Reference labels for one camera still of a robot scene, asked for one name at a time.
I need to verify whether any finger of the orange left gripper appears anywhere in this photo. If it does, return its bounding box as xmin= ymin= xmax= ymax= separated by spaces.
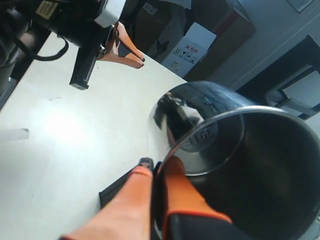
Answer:
xmin=116 ymin=21 xmax=145 ymax=62
xmin=96 ymin=51 xmax=145 ymax=69

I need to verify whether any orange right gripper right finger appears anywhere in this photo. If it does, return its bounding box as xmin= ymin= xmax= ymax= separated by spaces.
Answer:
xmin=153 ymin=156 xmax=232 ymax=240

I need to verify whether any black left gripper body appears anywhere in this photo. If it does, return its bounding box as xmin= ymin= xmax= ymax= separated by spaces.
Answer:
xmin=69 ymin=44 xmax=105 ymax=90

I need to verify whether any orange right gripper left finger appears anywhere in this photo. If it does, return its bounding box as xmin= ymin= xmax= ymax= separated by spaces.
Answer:
xmin=60 ymin=157 xmax=154 ymax=240

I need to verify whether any shiny steel mug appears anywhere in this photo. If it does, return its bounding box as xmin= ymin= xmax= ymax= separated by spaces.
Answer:
xmin=148 ymin=81 xmax=320 ymax=240

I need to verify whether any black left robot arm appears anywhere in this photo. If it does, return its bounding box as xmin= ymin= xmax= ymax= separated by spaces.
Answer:
xmin=0 ymin=0 xmax=145 ymax=240

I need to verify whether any black metal shelf rack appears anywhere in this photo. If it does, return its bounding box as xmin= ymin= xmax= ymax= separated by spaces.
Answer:
xmin=98 ymin=172 xmax=130 ymax=210

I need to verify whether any white cardboard box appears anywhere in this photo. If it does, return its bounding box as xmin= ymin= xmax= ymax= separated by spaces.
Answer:
xmin=162 ymin=22 xmax=217 ymax=78

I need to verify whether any brown cardboard box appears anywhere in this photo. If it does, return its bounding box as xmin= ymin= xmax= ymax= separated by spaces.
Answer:
xmin=184 ymin=0 xmax=256 ymax=82

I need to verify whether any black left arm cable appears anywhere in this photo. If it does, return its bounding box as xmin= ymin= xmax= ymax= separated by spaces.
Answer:
xmin=14 ymin=37 xmax=70 ymax=61

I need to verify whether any dark table frame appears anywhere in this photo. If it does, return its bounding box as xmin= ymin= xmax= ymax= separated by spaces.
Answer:
xmin=237 ymin=35 xmax=320 ymax=120

